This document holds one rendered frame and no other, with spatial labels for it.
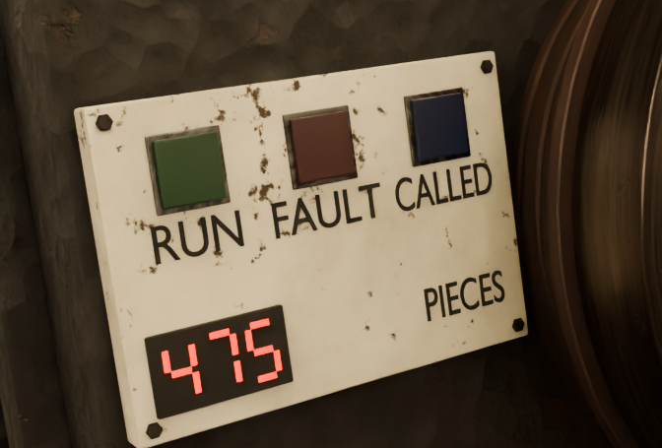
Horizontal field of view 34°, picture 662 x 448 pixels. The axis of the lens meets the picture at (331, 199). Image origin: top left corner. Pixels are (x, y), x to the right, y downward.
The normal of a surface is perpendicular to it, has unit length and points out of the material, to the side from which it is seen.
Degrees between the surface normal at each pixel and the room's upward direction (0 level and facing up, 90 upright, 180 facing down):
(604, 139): 73
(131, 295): 90
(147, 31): 90
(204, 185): 90
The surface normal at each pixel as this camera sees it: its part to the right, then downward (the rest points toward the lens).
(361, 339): 0.48, 0.04
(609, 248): -0.87, 0.11
